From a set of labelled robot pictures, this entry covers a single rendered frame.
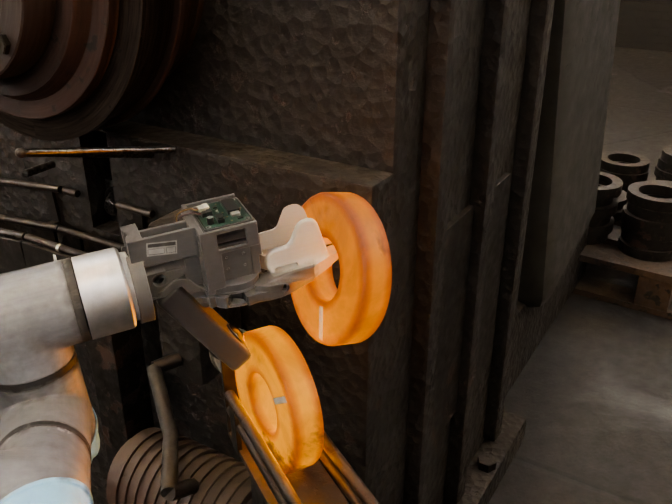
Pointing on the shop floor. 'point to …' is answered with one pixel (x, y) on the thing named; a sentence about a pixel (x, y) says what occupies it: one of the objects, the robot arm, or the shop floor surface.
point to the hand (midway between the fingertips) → (336, 252)
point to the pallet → (632, 232)
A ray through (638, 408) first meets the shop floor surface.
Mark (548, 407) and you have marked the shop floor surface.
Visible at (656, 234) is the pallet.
